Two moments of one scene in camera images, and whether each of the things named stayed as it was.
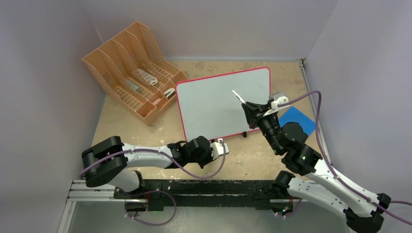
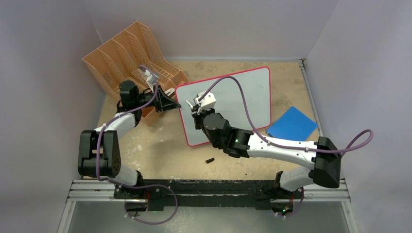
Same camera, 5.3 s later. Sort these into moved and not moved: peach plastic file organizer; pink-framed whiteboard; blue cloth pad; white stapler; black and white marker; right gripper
Moved: right gripper; black and white marker
Not moved: blue cloth pad; white stapler; pink-framed whiteboard; peach plastic file organizer
